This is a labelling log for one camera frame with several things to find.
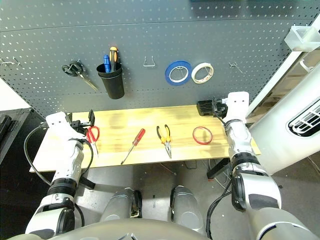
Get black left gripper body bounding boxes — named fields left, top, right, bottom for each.
left=70, top=119, right=90, bottom=135

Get black plastic cup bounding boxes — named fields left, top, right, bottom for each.
left=96, top=62, right=126, bottom=100

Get metal tape peg hook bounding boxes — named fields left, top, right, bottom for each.
left=228, top=61, right=244, bottom=74

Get orange black long-nose pliers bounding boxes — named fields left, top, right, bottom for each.
left=156, top=124, right=173, bottom=160

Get orange black handled screwdriver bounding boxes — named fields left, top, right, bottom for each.
left=108, top=46, right=120, bottom=73

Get red handled screwdriver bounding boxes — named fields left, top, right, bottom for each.
left=120, top=128, right=146, bottom=165

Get grey robot torso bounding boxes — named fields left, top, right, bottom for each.
left=49, top=218, right=213, bottom=240

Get red handled scissors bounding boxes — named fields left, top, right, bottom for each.
left=86, top=125, right=101, bottom=159

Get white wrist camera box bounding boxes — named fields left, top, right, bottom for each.
left=224, top=91, right=250, bottom=121
left=44, top=111, right=73, bottom=138

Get black handled scissors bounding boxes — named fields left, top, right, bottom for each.
left=61, top=59, right=100, bottom=92

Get wire pliers holder hook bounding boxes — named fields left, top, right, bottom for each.
left=143, top=56, right=157, bottom=68

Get translucent plastic bin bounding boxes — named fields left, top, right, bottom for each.
left=284, top=24, right=320, bottom=52

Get red tape roll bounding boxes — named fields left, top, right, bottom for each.
left=192, top=126, right=214, bottom=146

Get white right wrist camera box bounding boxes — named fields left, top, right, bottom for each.
left=224, top=91, right=250, bottom=121

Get silver robot left leg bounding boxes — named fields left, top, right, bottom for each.
left=99, top=187, right=143, bottom=223

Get black cabinet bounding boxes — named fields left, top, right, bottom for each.
left=0, top=107, right=47, bottom=166

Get white tape roll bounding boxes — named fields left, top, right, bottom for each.
left=191, top=61, right=215, bottom=84

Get white metal rack frame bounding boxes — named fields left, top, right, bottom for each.
left=246, top=18, right=320, bottom=121

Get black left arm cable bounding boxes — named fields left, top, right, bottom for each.
left=23, top=122, right=95, bottom=187

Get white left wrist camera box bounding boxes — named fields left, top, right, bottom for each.
left=44, top=111, right=73, bottom=138

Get dark grey pegboard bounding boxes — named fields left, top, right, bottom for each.
left=0, top=0, right=316, bottom=118

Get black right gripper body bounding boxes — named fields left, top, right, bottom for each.
left=213, top=99, right=229, bottom=119

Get silver robot leg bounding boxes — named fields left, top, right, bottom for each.
left=99, top=187, right=143, bottom=223
left=169, top=185, right=208, bottom=236

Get blue tape roll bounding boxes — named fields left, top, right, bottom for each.
left=164, top=59, right=193, bottom=87

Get blue handled screwdriver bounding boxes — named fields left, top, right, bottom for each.
left=103, top=54, right=112, bottom=74

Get white rounded machine housing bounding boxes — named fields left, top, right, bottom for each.
left=246, top=62, right=320, bottom=176

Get silver robot right leg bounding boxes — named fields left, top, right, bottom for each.
left=169, top=185, right=208, bottom=236

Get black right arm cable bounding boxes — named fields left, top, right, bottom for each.
left=206, top=174, right=235, bottom=240

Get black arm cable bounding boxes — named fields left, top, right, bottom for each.
left=206, top=174, right=235, bottom=240
left=23, top=122, right=95, bottom=187

